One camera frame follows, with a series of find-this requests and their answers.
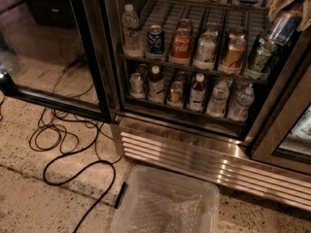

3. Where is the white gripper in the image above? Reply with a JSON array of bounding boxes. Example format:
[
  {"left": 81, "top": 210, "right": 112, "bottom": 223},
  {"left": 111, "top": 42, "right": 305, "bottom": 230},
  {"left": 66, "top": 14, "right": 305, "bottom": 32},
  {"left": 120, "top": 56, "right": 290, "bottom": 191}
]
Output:
[{"left": 268, "top": 0, "right": 311, "bottom": 32}]

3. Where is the rear green can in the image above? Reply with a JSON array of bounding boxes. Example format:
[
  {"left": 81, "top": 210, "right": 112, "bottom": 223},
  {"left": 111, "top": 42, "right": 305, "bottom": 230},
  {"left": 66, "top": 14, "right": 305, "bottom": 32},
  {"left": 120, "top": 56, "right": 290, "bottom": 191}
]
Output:
[{"left": 256, "top": 32, "right": 269, "bottom": 49}]

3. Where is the green soda can front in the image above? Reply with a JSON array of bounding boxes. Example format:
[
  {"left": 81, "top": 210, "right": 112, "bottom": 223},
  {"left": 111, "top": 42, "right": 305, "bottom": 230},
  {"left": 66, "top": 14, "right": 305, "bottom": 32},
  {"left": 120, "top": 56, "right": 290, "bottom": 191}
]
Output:
[{"left": 246, "top": 42, "right": 277, "bottom": 81}]

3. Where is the rear gold can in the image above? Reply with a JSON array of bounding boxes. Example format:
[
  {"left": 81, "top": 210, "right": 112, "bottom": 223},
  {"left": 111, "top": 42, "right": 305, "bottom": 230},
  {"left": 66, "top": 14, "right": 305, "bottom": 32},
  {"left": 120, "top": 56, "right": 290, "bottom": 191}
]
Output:
[{"left": 227, "top": 27, "right": 246, "bottom": 39}]

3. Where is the gold soda can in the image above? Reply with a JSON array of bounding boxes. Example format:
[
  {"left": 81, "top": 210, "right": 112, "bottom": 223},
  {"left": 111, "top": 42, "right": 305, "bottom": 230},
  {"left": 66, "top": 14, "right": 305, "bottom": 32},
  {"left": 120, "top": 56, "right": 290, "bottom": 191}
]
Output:
[{"left": 218, "top": 38, "right": 247, "bottom": 75}]

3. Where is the rear silver can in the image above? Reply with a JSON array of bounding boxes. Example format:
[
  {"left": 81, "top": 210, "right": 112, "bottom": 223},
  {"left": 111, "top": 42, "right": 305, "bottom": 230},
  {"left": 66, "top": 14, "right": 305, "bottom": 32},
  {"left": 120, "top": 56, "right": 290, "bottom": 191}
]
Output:
[{"left": 204, "top": 23, "right": 220, "bottom": 37}]

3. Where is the silver diet coke can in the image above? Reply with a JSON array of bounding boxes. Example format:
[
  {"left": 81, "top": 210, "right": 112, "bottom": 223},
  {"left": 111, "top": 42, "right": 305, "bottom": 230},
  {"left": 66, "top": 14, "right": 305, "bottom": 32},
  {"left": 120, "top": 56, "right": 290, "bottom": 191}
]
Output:
[{"left": 193, "top": 34, "right": 217, "bottom": 69}]

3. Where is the stainless steel display fridge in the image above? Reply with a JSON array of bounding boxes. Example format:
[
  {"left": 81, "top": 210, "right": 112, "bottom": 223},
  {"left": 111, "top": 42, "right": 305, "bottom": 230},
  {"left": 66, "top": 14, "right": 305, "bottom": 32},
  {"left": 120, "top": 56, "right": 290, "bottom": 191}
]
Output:
[{"left": 85, "top": 0, "right": 311, "bottom": 213}]

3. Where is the rear red cola can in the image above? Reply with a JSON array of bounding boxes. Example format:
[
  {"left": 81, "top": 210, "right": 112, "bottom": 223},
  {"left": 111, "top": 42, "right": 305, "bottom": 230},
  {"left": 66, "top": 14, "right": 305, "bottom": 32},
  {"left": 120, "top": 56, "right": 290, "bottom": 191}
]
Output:
[{"left": 176, "top": 18, "right": 193, "bottom": 33}]

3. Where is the red coca cola can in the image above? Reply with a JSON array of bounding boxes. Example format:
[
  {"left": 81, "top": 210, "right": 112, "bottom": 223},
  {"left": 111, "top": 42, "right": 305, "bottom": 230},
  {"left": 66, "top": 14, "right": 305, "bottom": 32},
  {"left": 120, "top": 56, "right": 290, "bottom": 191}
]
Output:
[{"left": 169, "top": 28, "right": 191, "bottom": 64}]

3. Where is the right glass fridge door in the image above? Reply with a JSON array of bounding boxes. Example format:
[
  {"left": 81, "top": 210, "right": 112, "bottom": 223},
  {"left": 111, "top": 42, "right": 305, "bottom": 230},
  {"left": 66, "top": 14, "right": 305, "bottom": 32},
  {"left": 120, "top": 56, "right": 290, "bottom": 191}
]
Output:
[{"left": 252, "top": 53, "right": 311, "bottom": 175}]

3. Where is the blue pepsi can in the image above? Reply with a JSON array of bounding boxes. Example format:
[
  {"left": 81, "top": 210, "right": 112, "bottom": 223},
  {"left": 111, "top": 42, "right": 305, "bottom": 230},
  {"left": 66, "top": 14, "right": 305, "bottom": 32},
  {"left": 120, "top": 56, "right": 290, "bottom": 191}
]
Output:
[{"left": 146, "top": 24, "right": 165, "bottom": 60}]

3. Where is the gold can bottom shelf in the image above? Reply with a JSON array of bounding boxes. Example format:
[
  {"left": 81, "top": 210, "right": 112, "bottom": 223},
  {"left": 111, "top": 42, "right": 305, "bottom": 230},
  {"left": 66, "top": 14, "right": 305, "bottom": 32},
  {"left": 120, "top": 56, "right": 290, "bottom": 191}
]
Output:
[{"left": 167, "top": 81, "right": 184, "bottom": 108}]

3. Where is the clear water bottle middle shelf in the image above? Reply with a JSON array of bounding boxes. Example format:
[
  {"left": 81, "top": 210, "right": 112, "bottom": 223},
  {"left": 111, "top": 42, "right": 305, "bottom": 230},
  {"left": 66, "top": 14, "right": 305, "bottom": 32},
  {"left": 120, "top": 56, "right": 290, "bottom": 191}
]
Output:
[{"left": 121, "top": 4, "right": 143, "bottom": 57}]

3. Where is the open glass fridge door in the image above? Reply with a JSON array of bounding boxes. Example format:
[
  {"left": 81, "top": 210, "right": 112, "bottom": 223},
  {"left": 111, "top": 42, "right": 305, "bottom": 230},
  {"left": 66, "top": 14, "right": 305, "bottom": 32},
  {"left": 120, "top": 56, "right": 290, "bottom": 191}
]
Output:
[{"left": 0, "top": 0, "right": 112, "bottom": 123}]

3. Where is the water bottle bottom right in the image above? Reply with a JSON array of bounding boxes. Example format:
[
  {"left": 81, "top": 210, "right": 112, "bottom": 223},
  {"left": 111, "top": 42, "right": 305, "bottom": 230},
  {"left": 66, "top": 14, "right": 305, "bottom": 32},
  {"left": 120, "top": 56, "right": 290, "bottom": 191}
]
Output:
[{"left": 227, "top": 86, "right": 255, "bottom": 122}]

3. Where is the water bottle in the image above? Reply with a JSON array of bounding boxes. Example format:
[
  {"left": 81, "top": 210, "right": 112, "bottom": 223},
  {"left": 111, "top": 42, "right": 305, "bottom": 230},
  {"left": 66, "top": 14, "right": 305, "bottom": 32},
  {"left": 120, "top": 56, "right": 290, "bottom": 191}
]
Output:
[
  {"left": 206, "top": 81, "right": 229, "bottom": 117},
  {"left": 227, "top": 86, "right": 255, "bottom": 122}
]

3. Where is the water bottle bottom left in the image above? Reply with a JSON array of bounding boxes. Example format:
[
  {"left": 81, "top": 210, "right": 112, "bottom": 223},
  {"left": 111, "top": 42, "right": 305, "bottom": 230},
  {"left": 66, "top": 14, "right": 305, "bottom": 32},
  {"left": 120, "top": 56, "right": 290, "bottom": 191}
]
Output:
[{"left": 206, "top": 81, "right": 229, "bottom": 117}]

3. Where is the brown juice bottle right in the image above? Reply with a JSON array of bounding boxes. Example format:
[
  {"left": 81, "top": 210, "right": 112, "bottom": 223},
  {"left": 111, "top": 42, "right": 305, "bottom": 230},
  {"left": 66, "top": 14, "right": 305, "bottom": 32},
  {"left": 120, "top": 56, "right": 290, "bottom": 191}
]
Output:
[{"left": 188, "top": 73, "right": 206, "bottom": 112}]

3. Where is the brown juice bottle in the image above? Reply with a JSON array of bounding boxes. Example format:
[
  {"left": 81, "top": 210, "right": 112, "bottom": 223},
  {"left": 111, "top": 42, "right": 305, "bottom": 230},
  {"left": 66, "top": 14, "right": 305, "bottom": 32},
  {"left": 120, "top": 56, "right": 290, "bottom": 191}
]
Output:
[
  {"left": 148, "top": 65, "right": 164, "bottom": 103},
  {"left": 188, "top": 73, "right": 206, "bottom": 112}
]

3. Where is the brown juice bottle left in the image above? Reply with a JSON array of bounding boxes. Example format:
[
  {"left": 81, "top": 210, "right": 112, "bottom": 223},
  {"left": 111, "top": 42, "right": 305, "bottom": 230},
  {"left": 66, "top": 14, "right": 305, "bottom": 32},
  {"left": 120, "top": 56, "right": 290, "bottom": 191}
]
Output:
[{"left": 148, "top": 65, "right": 164, "bottom": 103}]

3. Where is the clear plastic storage bin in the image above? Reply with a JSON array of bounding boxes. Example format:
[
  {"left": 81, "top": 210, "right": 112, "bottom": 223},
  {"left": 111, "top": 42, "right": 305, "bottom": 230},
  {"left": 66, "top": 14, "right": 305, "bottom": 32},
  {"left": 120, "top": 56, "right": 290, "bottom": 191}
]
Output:
[{"left": 110, "top": 165, "right": 220, "bottom": 233}]

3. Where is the bubble wrap sheet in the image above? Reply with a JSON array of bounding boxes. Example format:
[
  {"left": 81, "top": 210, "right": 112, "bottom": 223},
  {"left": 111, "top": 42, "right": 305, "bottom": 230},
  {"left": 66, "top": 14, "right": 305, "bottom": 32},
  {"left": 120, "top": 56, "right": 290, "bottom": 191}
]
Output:
[{"left": 126, "top": 183, "right": 204, "bottom": 233}]

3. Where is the thick black floor cable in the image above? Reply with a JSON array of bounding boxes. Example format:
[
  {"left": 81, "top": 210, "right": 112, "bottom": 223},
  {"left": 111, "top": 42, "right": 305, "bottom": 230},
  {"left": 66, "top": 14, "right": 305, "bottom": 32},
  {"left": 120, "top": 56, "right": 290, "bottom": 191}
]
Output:
[{"left": 42, "top": 123, "right": 117, "bottom": 233}]

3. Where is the thin black tangled cable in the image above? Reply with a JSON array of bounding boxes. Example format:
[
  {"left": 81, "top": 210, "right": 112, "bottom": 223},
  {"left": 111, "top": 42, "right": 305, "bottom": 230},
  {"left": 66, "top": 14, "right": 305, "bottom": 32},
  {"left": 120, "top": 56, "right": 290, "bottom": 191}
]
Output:
[{"left": 28, "top": 58, "right": 108, "bottom": 153}]

